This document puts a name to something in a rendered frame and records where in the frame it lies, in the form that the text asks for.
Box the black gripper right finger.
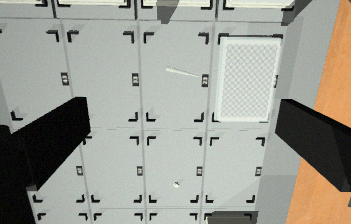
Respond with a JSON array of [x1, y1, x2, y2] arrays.
[[275, 99, 351, 192]]

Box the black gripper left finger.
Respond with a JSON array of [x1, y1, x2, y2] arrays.
[[0, 97, 91, 224]]

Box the white pipette tip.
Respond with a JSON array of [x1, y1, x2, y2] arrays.
[[166, 66, 194, 76]]

